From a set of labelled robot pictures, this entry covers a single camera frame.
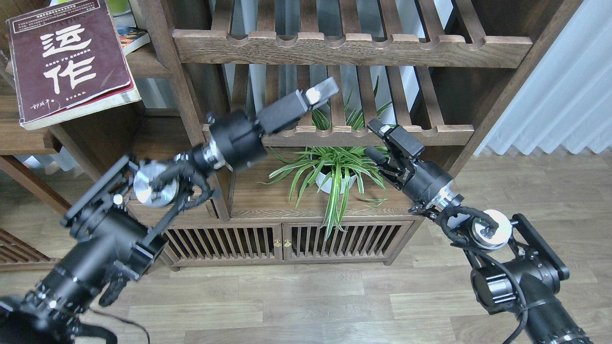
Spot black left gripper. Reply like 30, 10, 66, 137
203, 77, 339, 172

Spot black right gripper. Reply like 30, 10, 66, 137
364, 119, 455, 207

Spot book with mountain cover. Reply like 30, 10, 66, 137
116, 26, 151, 56

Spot yellow green book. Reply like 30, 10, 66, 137
105, 0, 137, 28

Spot maroon book white characters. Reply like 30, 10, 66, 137
6, 0, 141, 130

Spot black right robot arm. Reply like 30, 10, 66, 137
365, 119, 591, 344

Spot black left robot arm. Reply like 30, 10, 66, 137
1, 77, 339, 344

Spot green spider plant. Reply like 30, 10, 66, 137
261, 76, 432, 240

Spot white plant pot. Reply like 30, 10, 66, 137
315, 166, 357, 194

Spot dark wooden bookshelf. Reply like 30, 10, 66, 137
0, 0, 585, 272

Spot white curtain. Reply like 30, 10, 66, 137
475, 0, 612, 155

